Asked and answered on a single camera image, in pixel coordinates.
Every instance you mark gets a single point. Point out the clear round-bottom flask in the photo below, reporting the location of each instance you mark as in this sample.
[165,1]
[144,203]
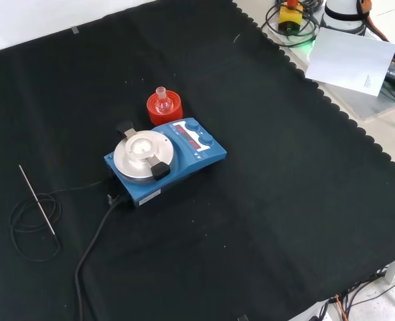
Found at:
[164,106]

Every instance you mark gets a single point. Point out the blue base heater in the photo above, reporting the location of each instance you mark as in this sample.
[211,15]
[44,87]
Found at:
[187,164]

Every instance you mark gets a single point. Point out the black bench cloth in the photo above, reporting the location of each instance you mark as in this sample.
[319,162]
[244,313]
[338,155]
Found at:
[251,167]

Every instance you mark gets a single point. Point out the clear tape strip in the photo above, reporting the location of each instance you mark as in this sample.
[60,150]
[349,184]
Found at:
[242,318]
[74,30]

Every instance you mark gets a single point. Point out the thin metal probe rod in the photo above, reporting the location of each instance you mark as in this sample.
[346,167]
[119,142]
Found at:
[37,199]

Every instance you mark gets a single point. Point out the yellow stop button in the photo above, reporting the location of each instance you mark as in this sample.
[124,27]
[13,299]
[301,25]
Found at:
[289,16]

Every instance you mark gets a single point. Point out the white paper sheet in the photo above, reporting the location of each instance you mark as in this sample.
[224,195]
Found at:
[348,60]

